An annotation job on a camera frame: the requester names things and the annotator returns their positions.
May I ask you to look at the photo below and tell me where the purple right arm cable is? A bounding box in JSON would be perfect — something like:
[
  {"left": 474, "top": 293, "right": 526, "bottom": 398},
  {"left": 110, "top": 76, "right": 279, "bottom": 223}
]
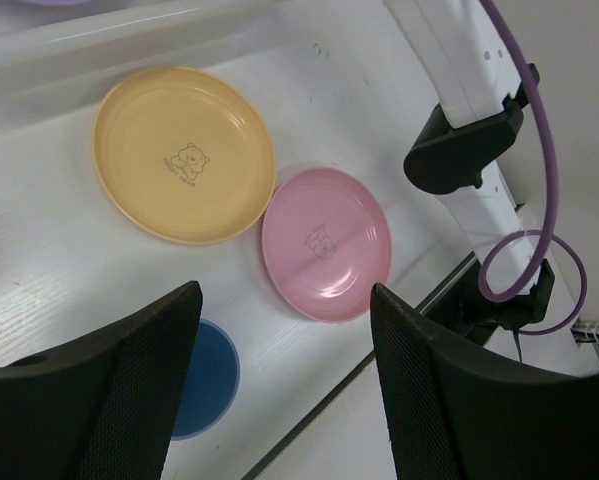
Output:
[{"left": 478, "top": 0, "right": 589, "bottom": 334}]

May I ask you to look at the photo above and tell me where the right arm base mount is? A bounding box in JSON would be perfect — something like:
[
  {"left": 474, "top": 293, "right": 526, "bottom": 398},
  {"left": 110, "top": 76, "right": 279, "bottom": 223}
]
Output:
[{"left": 416, "top": 253, "right": 538, "bottom": 346}]

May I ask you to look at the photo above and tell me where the white plastic bin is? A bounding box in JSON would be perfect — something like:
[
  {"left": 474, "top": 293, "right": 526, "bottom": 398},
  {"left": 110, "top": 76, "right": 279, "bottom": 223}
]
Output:
[{"left": 0, "top": 0, "right": 401, "bottom": 152}]

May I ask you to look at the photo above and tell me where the blue plastic cup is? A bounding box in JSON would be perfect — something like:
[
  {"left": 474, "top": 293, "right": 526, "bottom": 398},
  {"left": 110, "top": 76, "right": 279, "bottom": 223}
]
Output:
[{"left": 171, "top": 319, "right": 240, "bottom": 441}]

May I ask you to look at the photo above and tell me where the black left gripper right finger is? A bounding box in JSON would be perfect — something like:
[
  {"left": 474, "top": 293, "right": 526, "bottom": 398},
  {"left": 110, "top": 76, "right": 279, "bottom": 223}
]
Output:
[{"left": 370, "top": 284, "right": 599, "bottom": 479}]

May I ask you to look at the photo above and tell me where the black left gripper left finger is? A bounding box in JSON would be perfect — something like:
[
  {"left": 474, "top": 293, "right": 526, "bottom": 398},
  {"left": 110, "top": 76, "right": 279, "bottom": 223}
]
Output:
[{"left": 0, "top": 281, "right": 202, "bottom": 479}]

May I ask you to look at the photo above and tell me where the pink plastic plate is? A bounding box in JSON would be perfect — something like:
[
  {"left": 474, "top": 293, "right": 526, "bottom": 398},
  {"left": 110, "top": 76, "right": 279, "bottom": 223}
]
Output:
[{"left": 261, "top": 167, "right": 392, "bottom": 323}]

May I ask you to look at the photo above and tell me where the yellow plastic plate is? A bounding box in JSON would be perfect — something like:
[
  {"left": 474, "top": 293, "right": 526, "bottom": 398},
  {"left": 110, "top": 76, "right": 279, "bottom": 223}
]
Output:
[{"left": 92, "top": 66, "right": 277, "bottom": 245}]

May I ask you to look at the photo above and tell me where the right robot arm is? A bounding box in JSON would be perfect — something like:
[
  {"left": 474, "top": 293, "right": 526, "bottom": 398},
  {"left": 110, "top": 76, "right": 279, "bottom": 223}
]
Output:
[{"left": 385, "top": 1, "right": 554, "bottom": 335}]

